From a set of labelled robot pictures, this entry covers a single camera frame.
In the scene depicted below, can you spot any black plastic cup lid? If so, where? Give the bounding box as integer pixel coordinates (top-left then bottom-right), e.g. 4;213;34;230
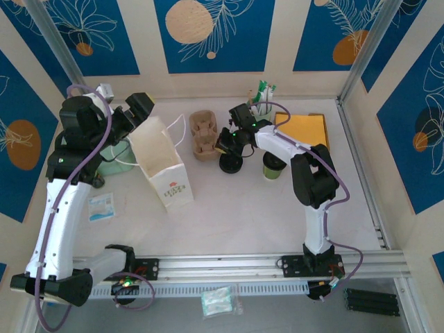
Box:
262;152;287;171
218;152;244;174

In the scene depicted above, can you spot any white paper takeout bag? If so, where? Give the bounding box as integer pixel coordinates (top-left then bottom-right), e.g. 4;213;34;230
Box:
110;113;194;213

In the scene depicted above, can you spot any blue white wipe packet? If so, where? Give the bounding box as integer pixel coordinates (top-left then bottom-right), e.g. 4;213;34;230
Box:
87;192;116;223

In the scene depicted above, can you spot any black ribbed battery pack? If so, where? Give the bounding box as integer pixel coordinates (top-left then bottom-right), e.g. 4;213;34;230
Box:
343;287;402;317

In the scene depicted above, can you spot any brown pulp cup carrier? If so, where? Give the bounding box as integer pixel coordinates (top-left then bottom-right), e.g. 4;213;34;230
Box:
189;110;222;162

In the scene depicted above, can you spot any mint green holder cup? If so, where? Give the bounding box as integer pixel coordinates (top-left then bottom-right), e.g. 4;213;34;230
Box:
248;100;274;119

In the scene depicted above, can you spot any mint green zip pouch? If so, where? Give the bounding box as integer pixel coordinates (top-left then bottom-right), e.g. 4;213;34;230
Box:
96;142;135;176

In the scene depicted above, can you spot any yellow napkin stack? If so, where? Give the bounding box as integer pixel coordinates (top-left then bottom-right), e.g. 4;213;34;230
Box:
276;114;327;146

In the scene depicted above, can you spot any stack of yellow napkins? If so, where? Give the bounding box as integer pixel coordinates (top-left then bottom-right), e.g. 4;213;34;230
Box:
273;111;329;148

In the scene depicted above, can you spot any clear bag of packets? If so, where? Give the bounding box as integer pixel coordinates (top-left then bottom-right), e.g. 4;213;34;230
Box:
200;284;244;318

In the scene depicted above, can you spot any small circuit board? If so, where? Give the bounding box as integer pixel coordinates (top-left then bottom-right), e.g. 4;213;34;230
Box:
325;275;344;291
111;278;139;289

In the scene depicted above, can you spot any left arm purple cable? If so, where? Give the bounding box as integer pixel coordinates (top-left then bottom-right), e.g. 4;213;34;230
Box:
34;84;155;332

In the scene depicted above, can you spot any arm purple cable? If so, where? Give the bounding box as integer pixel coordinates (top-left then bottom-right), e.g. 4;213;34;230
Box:
249;101;365;303
34;84;155;332

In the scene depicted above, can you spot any aluminium frame post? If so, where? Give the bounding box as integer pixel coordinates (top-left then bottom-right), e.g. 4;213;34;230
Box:
336;0;405;105
26;0;86;91

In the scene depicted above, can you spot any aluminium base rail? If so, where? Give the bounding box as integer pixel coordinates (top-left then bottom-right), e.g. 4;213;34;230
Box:
71;249;412;286

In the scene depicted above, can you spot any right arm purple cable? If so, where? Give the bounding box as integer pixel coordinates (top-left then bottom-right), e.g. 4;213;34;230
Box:
249;101;365;303

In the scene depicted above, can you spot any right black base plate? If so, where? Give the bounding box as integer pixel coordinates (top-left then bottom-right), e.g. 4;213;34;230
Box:
279;255;346;278

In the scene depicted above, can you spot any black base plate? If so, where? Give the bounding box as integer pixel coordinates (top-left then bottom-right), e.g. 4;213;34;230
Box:
103;257;161;282
279;255;346;278

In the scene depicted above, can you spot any white slotted cable duct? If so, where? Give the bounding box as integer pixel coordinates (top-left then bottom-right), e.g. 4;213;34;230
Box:
90;281;309;300

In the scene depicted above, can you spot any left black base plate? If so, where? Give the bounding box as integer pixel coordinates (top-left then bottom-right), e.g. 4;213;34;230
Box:
103;257;161;282

